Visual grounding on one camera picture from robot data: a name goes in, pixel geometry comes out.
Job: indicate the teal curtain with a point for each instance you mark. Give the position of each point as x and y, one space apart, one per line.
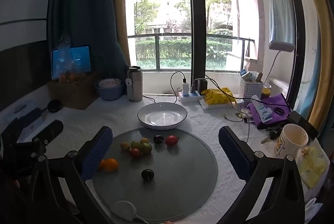
81 12

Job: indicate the white charger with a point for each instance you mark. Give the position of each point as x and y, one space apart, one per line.
185 88

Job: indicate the white desk lamp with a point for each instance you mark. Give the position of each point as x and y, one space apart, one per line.
281 46

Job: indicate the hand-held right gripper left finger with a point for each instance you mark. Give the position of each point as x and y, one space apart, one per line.
96 153

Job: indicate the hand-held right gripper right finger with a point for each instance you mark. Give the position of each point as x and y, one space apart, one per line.
232 153

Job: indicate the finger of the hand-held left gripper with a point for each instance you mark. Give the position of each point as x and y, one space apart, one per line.
51 128

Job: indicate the white mug with yellow print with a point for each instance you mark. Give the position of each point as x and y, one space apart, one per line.
289 145

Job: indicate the small red cherry tomato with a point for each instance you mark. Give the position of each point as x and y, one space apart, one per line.
135 153

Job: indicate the white plate with dark rim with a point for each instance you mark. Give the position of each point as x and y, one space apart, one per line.
161 115

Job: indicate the clear plastic bag of oranges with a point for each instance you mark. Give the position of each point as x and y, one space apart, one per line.
65 67

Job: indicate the black window frame post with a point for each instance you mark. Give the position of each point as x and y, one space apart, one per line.
195 17

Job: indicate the tablet with blue screen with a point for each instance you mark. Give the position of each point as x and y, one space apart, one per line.
78 61

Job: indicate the white plastic box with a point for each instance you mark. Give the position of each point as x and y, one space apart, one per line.
18 111

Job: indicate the black round puck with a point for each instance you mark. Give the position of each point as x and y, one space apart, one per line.
54 106

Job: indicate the yellow plastic bag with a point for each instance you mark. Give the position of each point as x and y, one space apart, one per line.
216 96

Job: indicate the light blue towel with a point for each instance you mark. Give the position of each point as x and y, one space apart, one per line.
283 20

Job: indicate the brown woven basket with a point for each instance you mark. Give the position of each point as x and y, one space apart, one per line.
74 94

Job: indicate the white tissue pack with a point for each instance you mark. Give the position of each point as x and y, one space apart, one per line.
221 106

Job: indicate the dark cherry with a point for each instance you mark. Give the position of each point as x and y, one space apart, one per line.
147 174
158 139

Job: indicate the grey round placemat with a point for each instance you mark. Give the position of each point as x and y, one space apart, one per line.
169 187

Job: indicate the yellow kumquat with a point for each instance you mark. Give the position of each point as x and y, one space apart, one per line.
125 146

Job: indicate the small orange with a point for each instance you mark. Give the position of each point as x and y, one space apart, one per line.
144 140
101 165
111 164

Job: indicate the white power strip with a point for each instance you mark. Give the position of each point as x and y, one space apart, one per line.
191 98

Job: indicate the steel thermos with white tag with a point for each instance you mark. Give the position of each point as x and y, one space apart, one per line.
135 85

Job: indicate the black phone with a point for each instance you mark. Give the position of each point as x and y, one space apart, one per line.
304 123

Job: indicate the red tomato with green calyx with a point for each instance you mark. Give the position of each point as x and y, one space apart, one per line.
171 140

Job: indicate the purple cloth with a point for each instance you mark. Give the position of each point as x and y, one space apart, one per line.
276 119

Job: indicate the blue plastic bowl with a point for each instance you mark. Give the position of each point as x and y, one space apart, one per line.
108 93

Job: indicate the white perforated basket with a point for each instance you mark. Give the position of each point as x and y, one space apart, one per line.
251 89

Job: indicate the black balcony railing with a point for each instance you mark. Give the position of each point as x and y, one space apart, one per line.
158 51

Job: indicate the wide yellow curtain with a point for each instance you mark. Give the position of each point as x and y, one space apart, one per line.
322 57

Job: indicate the bunch of keys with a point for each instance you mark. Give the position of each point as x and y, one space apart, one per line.
271 134

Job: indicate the white patterned bowl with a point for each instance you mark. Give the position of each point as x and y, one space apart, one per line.
108 83

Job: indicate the black charger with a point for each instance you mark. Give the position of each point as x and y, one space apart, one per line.
202 86

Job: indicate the narrow yellow curtain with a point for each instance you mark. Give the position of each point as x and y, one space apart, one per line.
120 17

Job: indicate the white tube with blue print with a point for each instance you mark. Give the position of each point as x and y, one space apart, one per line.
263 110

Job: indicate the orange cup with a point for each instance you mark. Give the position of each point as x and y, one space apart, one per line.
266 93

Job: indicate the yellow packet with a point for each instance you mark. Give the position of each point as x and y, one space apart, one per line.
314 168

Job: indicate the blue white packet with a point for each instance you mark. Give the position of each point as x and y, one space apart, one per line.
245 74

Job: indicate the green plum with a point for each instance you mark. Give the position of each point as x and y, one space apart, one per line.
146 148
135 144

